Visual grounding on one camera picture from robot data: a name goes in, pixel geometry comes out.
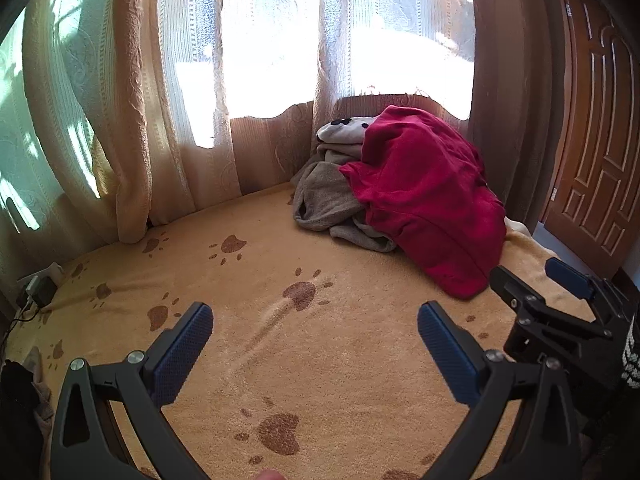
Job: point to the red sweater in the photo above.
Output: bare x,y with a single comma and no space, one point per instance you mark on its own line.
425,200

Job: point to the black knit garment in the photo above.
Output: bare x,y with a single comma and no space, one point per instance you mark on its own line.
17,405

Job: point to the wooden door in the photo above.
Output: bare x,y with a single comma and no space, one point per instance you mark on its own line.
595,135

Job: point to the white black-spotted garment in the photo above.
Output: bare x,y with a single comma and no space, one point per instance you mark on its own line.
345,130

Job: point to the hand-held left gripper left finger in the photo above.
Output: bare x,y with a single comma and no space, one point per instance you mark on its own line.
182,355

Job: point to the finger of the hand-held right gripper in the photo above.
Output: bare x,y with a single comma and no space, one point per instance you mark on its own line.
570,277
525,305

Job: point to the person's right forearm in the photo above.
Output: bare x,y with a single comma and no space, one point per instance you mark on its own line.
631,360

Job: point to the white power strip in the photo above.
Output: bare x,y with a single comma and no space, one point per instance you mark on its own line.
42,275

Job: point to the grey fleece garment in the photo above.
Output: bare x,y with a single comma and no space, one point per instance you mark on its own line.
325,195

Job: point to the large black charger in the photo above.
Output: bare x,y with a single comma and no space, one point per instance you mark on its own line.
44,292

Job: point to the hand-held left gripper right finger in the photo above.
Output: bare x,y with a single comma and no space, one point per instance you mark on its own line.
447,355

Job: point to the yellow paw-print blanket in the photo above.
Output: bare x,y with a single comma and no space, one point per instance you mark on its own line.
300,385

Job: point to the grey-brown knit garment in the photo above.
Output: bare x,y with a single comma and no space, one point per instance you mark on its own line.
42,390

